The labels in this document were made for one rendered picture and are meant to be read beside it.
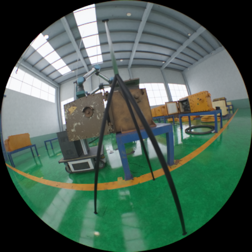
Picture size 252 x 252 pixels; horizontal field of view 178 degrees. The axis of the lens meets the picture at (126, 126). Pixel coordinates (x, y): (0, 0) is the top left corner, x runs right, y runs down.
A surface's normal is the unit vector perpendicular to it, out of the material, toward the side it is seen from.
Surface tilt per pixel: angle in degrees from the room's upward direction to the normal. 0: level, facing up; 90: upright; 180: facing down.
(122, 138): 90
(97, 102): 90
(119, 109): 90
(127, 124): 90
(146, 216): 0
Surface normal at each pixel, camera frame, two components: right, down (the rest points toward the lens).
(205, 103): -0.97, 0.20
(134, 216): -0.19, -0.98
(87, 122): 0.04, 0.07
